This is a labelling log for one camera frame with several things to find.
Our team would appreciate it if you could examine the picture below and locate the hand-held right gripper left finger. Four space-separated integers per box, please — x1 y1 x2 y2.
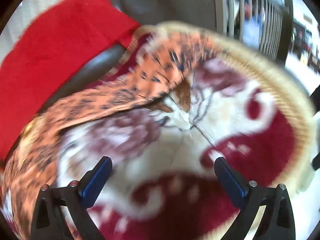
30 156 113 240

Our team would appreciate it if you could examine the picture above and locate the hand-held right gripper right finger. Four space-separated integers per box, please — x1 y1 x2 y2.
214 157 297 240

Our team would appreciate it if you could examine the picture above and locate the orange floral garment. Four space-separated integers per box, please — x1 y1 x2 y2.
1 26 222 235

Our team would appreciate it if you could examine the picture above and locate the red and cream floral blanket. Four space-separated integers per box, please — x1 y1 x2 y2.
5 21 318 240

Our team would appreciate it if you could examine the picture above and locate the red cloth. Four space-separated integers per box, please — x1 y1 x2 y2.
0 0 140 160

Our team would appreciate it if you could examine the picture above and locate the dark furniture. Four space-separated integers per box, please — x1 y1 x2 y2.
290 17 320 73

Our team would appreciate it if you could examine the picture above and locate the cream curtain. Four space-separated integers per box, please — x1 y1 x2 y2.
5 0 155 55

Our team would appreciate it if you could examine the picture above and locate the grey slatted frame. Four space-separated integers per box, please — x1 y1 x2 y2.
212 0 293 60

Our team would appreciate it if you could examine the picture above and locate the dark leather bed frame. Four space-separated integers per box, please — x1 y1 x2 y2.
50 0 218 103

